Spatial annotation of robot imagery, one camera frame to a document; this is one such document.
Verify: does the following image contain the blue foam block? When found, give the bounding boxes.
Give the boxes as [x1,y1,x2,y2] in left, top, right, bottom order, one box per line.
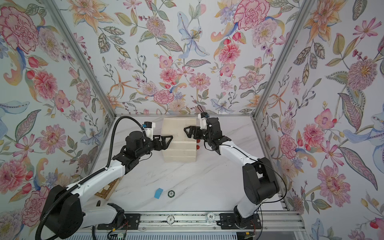
[154,188,164,199]

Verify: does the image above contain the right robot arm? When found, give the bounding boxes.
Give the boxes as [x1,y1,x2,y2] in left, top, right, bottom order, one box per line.
[184,118,280,226]

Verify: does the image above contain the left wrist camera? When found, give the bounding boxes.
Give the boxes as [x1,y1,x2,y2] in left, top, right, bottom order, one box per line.
[143,122,156,141]

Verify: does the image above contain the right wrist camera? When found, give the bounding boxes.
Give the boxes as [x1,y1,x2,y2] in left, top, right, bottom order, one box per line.
[198,112,209,130]

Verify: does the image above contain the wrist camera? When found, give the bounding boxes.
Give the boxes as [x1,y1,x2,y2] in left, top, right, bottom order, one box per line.
[198,112,209,130]
[143,122,156,141]

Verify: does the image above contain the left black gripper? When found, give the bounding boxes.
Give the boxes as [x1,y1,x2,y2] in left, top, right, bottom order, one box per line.
[135,135,174,159]

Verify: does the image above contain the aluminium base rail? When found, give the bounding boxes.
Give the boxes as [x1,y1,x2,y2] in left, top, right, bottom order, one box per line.
[49,210,305,233]

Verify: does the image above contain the cream drawer cabinet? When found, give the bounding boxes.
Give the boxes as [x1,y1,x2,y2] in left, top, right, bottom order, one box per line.
[161,118,197,163]

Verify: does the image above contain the wooden chessboard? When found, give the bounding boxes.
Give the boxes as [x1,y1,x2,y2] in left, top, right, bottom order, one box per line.
[95,177,122,200]

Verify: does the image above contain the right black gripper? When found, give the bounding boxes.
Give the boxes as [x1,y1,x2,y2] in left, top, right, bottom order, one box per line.
[185,127,214,145]

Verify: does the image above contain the black corrugated cable conduit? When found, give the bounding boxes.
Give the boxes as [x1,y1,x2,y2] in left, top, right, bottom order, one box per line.
[35,115,145,240]

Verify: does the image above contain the left aluminium corner post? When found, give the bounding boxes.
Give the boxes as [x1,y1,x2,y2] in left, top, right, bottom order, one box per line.
[43,1,117,120]

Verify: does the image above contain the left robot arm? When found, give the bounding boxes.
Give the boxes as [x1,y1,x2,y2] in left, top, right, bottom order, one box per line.
[35,131,173,240]

